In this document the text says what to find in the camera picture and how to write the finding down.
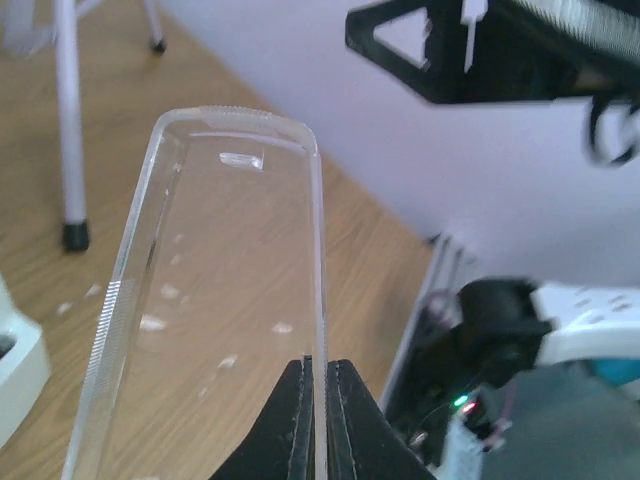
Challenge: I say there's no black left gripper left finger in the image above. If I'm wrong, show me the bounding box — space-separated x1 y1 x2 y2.
211 356 313 480

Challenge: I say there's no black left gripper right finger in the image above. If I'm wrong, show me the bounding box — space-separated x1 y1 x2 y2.
327 360 434 480

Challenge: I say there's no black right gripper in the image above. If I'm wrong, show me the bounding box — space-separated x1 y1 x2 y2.
345 0 639 104

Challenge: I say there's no clear plastic metronome cover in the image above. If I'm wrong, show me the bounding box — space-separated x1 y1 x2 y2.
62 106 328 479

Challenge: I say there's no white metronome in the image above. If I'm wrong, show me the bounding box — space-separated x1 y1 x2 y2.
1 279 51 447

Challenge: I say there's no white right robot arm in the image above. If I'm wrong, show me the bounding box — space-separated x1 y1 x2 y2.
345 1 639 479

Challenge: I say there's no white paper scrap pile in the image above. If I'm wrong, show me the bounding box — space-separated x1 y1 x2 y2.
82 221 308 399

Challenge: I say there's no white tripod music stand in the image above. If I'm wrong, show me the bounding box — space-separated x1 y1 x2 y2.
0 0 169 254

